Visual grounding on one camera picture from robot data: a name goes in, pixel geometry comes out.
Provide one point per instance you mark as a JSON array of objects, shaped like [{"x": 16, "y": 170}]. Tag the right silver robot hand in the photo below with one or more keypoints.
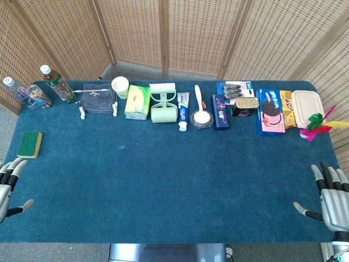
[{"x": 334, "y": 203}]

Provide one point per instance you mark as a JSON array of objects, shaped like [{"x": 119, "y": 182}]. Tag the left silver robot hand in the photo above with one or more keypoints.
[{"x": 3, "y": 188}]

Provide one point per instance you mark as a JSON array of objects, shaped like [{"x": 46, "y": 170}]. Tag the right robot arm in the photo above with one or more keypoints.
[{"x": 339, "y": 249}]

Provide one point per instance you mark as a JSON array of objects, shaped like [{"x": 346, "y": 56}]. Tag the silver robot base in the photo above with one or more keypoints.
[{"x": 167, "y": 253}]

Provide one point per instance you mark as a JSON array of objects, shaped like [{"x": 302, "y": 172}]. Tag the green yellow sponge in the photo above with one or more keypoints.
[{"x": 29, "y": 144}]

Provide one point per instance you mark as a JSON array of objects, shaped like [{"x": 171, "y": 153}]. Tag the colourful feather shuttlecock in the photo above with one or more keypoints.
[{"x": 316, "y": 124}]

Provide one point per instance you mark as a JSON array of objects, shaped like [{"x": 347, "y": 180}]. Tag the clear water bottle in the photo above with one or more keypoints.
[{"x": 15, "y": 90}]

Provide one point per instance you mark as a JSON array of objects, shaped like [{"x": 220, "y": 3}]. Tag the clear snack jar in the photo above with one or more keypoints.
[{"x": 39, "y": 96}]

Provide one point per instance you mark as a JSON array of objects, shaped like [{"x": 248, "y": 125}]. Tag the beige lunch container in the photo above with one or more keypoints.
[{"x": 307, "y": 107}]

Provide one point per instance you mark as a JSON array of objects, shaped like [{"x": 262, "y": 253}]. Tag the yellow snack box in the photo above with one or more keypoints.
[{"x": 288, "y": 110}]

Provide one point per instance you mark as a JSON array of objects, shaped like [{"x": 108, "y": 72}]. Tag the oreo cookie box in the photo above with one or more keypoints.
[{"x": 270, "y": 112}]

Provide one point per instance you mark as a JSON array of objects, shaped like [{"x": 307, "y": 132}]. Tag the green tea bottle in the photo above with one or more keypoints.
[{"x": 58, "y": 85}]

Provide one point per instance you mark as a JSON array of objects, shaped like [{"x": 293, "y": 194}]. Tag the grey folded towel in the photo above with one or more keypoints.
[{"x": 98, "y": 101}]

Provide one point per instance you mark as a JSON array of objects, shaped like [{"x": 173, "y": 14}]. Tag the gold lid tin can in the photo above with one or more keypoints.
[{"x": 246, "y": 106}]

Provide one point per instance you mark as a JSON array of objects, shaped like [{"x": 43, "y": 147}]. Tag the dark blue slim box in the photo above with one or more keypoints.
[{"x": 220, "y": 113}]

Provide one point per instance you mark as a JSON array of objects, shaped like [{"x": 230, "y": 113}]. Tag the white paper cup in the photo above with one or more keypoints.
[{"x": 120, "y": 86}]

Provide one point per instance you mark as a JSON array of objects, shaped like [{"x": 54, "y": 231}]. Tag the clear glass ashtray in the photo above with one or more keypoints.
[{"x": 202, "y": 123}]

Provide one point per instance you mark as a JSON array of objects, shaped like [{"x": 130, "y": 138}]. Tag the green tissue box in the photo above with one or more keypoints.
[{"x": 137, "y": 102}]

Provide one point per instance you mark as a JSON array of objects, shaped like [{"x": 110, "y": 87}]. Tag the blue table cloth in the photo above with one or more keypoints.
[{"x": 169, "y": 174}]

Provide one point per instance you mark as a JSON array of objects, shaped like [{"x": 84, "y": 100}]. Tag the white spoon on dish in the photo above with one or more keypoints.
[{"x": 199, "y": 105}]

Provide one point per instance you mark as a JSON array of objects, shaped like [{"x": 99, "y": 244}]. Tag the white toothpaste tube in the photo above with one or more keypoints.
[{"x": 183, "y": 110}]

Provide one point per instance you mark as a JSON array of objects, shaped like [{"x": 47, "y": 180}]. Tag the green lint roller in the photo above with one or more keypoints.
[{"x": 163, "y": 107}]

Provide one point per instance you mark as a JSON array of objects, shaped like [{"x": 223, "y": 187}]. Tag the bamboo folding screen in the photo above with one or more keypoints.
[{"x": 191, "y": 32}]

